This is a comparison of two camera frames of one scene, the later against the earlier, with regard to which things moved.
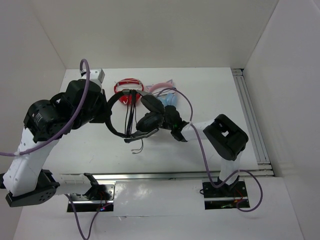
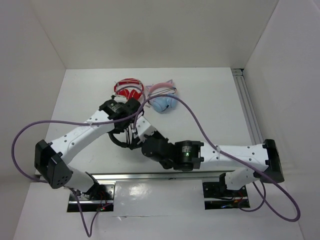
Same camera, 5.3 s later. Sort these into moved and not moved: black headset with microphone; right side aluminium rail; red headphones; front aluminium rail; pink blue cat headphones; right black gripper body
Moved: black headset with microphone; right black gripper body
Not moved: pink blue cat headphones; red headphones; right side aluminium rail; front aluminium rail
